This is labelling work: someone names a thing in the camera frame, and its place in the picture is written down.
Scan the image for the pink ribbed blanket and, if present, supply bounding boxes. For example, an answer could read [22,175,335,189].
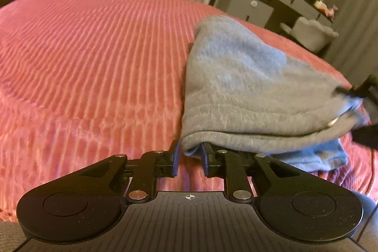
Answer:
[0,0,378,223]

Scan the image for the grey vanity desk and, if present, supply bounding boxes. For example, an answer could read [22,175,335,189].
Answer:
[255,0,335,32]

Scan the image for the white shell-back chair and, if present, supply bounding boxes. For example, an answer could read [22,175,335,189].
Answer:
[280,16,339,53]

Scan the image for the grey curtain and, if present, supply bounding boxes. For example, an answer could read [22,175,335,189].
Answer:
[321,0,378,88]

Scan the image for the grey pants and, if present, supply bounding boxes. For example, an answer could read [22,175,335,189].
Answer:
[180,15,370,171]

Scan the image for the grey bedside cabinet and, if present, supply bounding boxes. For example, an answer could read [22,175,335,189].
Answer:
[213,0,275,30]

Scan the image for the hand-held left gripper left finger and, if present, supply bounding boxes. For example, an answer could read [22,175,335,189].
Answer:
[74,140,181,203]

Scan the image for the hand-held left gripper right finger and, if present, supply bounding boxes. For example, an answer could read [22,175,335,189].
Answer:
[201,143,299,202]

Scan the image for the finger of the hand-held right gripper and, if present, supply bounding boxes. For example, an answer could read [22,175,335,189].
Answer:
[335,86,365,99]

